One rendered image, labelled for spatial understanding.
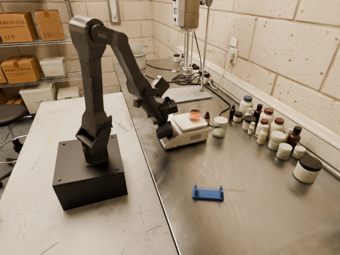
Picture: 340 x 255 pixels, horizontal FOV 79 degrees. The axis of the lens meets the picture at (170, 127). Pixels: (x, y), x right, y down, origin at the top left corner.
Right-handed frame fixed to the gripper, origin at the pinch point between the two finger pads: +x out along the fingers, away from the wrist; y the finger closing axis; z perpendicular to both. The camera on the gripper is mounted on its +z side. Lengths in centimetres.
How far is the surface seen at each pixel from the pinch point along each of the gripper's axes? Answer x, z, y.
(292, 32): 2, 64, 15
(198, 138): 11.8, 8.4, -2.8
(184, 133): 5.1, 4.7, -2.9
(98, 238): -8.2, -25.7, -35.9
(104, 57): 27, -62, 241
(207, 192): 8.4, 3.6, -28.7
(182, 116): 5.1, 7.1, 7.3
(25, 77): -17, -138, 190
